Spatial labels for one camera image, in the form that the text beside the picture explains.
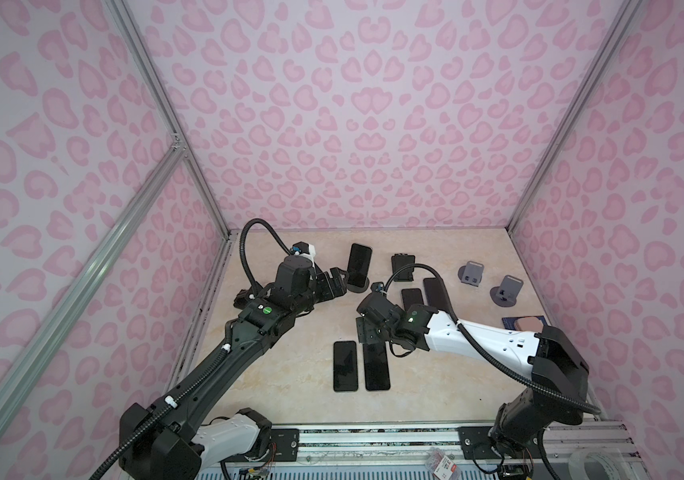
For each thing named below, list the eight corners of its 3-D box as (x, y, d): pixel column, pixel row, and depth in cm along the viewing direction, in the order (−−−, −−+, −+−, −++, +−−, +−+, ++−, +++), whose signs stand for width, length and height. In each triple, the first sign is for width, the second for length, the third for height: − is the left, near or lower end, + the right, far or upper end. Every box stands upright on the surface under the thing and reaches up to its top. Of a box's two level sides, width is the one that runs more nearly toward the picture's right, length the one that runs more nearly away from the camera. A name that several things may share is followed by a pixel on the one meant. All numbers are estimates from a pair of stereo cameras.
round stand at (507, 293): (488, 301, 102) (498, 285, 94) (490, 289, 105) (501, 272, 97) (509, 309, 100) (522, 293, 92) (511, 296, 103) (523, 279, 96)
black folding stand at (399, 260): (393, 281, 106) (394, 276, 104) (391, 259, 113) (391, 253, 110) (417, 281, 106) (418, 276, 104) (413, 258, 113) (414, 253, 110)
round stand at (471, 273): (456, 281, 107) (461, 270, 102) (458, 269, 110) (463, 258, 105) (478, 287, 105) (484, 276, 100) (479, 275, 109) (485, 264, 104)
